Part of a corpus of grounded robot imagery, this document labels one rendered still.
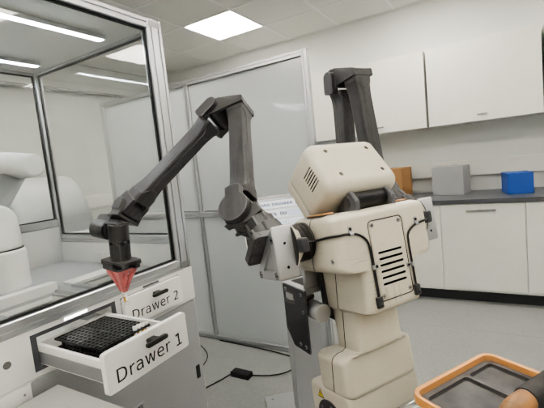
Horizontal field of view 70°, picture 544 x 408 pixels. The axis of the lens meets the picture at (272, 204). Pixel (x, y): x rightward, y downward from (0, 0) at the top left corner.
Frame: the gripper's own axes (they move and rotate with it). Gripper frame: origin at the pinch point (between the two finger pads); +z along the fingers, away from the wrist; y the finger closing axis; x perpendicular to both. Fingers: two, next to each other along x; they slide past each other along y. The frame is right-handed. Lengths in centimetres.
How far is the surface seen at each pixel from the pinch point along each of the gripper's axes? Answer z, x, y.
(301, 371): 76, 92, 10
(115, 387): 19.0, -13.8, 12.3
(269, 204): -10, 93, -8
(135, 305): 17.6, 19.5, -21.1
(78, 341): 14.8, -9.3, -10.0
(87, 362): 15.2, -14.1, 1.7
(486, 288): 86, 288, 82
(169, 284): 15.7, 37.2, -21.9
